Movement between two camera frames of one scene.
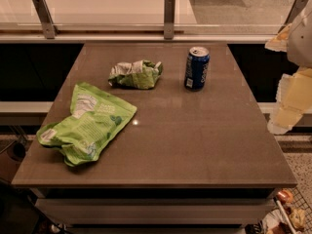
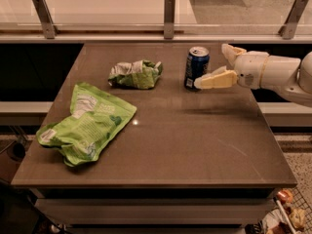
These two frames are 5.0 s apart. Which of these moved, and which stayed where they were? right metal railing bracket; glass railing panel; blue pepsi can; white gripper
Moved: white gripper
Stayed: blue pepsi can; right metal railing bracket; glass railing panel
